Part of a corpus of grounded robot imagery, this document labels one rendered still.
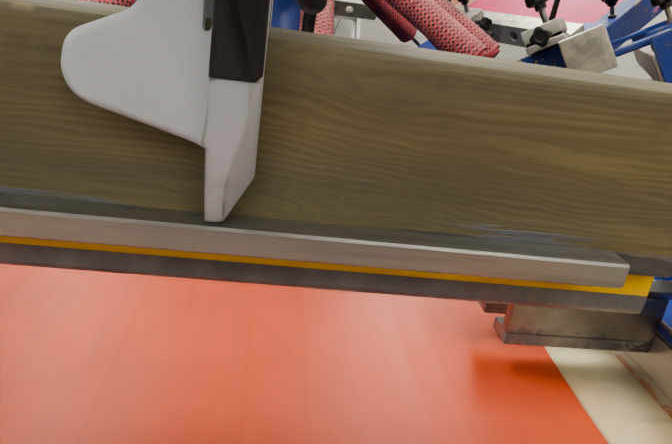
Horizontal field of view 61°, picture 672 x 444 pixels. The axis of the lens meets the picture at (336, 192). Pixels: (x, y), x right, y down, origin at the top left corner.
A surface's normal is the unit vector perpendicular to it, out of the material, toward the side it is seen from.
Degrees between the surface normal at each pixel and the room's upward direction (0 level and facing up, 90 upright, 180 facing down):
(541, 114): 90
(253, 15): 103
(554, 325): 90
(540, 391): 0
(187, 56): 83
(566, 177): 90
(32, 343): 0
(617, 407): 0
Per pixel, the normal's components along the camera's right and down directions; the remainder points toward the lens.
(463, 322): 0.13, -0.94
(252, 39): 0.06, 0.55
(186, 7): 0.11, 0.23
